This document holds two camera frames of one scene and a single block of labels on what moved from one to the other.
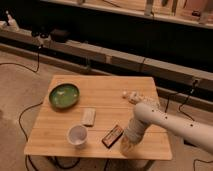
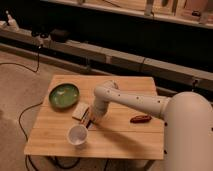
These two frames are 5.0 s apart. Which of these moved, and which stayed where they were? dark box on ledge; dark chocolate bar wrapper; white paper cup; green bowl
Moved: dark chocolate bar wrapper
Stayed: green bowl; dark box on ledge; white paper cup
